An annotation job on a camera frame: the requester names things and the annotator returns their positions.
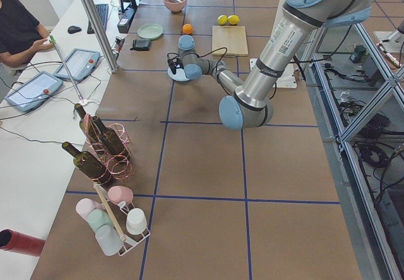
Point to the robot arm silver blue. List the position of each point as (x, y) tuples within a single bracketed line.
[(247, 104)]

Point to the black keyboard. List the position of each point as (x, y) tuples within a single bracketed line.
[(103, 13)]

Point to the green cup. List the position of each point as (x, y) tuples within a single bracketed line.
[(98, 218)]

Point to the copper wire bottle rack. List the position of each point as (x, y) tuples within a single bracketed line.
[(118, 165)]

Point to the white cup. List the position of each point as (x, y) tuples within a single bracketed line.
[(136, 221)]

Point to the light grey cup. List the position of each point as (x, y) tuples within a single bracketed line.
[(108, 240)]

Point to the green plate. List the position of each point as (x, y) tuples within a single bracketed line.
[(150, 31)]

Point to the near teach pendant tablet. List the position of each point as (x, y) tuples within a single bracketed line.
[(34, 92)]

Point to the yellow lemon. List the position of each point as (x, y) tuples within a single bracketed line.
[(222, 20), (233, 20)]

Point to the wooden cutting board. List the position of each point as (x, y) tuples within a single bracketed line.
[(231, 37)]

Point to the aluminium frame post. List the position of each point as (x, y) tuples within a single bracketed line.
[(100, 34)]

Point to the right yellow lemon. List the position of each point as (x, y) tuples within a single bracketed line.
[(233, 20)]

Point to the dark wine bottle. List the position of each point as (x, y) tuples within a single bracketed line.
[(88, 164), (109, 137), (86, 124)]

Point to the front dark wine bottle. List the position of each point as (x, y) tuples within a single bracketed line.
[(88, 164)]

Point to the orange fruit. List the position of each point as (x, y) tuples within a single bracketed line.
[(187, 29)]

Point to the middle dark wine bottle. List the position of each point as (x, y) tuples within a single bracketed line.
[(109, 137)]

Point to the far teach pendant tablet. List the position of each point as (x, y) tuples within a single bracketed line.
[(81, 63)]

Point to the white wire cup rack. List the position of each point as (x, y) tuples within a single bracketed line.
[(132, 241)]

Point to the black computer mouse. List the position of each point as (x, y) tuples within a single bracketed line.
[(73, 29)]

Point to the red cylinder tube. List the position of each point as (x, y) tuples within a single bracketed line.
[(14, 241)]

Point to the person in black shirt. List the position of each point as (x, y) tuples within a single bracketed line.
[(22, 35)]

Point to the folded grey cloth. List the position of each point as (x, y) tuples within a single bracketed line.
[(141, 44)]

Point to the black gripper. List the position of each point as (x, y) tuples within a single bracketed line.
[(173, 66)]

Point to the left yellow lemon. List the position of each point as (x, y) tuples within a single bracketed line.
[(222, 20)]

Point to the wooden rack handle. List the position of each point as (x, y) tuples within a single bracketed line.
[(101, 193)]

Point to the blue plate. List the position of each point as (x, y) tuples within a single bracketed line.
[(178, 76)]

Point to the pink cup on rack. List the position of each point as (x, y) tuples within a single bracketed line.
[(119, 193)]

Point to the pink bowl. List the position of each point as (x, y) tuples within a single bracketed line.
[(175, 6)]

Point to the pale pink cup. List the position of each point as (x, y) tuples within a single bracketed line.
[(85, 206)]

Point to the teach pendant tablet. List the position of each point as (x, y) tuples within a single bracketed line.
[(81, 63), (34, 92)]

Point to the rear dark wine bottle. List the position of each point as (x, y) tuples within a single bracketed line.
[(86, 124)]

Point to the metal stick green tip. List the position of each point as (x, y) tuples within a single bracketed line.
[(82, 100)]

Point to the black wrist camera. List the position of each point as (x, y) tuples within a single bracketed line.
[(170, 55)]

